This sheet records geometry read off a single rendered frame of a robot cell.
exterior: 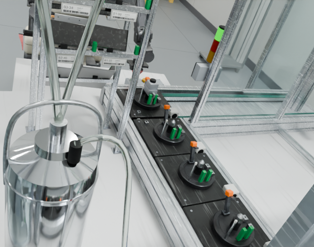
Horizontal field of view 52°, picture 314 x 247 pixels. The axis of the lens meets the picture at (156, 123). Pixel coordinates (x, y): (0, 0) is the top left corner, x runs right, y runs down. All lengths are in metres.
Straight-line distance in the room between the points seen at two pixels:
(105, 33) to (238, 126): 0.91
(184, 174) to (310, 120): 1.15
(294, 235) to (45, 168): 0.32
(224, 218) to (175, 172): 0.25
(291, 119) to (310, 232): 1.72
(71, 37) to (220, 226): 0.77
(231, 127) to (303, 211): 1.44
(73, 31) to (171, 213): 0.67
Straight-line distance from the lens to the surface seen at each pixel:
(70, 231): 0.55
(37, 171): 0.47
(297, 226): 0.31
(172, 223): 1.10
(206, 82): 1.45
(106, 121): 1.49
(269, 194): 1.53
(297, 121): 2.06
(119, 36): 1.16
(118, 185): 1.25
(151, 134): 1.35
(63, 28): 1.12
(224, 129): 1.70
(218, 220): 1.10
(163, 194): 1.13
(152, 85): 1.49
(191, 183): 1.17
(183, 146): 1.35
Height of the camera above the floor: 1.75
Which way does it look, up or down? 33 degrees down
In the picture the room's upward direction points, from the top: 18 degrees clockwise
